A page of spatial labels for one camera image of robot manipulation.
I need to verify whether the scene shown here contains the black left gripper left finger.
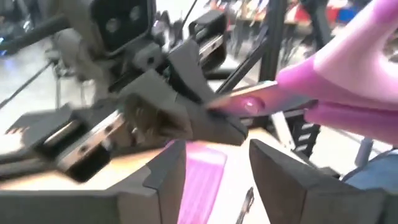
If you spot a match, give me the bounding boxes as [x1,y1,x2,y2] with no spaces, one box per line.
[0,139,188,224]

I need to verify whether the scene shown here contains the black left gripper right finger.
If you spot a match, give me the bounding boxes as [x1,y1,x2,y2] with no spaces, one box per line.
[249,139,398,224]

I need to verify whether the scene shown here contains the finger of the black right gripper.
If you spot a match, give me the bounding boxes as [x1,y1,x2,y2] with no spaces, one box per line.
[169,39,216,106]
[123,69,249,147]

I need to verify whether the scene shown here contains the purple plastic box lid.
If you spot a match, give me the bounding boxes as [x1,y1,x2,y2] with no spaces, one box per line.
[176,140,228,224]

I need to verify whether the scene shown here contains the black pen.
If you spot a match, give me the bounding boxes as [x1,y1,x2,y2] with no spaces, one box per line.
[234,185,256,224]

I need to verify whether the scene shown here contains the purple handled scissors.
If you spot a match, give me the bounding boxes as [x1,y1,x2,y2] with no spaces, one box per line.
[205,0,398,147]

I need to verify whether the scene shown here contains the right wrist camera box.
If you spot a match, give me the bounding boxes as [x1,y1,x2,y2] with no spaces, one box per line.
[90,0,156,54]

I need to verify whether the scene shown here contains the black aluminium table frame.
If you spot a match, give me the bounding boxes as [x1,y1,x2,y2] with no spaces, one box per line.
[214,0,321,97]

